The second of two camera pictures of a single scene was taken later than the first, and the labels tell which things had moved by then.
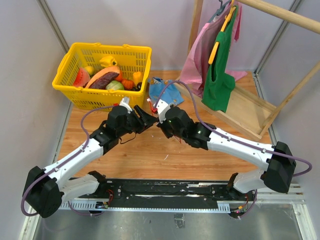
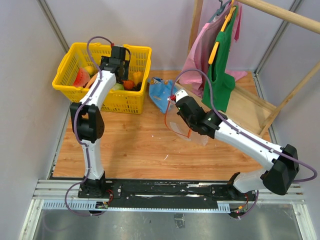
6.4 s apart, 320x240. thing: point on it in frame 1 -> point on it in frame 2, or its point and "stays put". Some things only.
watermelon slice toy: x=82 y=78 stays put
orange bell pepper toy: x=137 y=77 stays put
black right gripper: x=161 y=124 -> x=179 y=113
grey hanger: x=220 y=10 stays put
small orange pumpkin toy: x=128 y=84 stays put
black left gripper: x=147 y=119 -> x=125 y=65
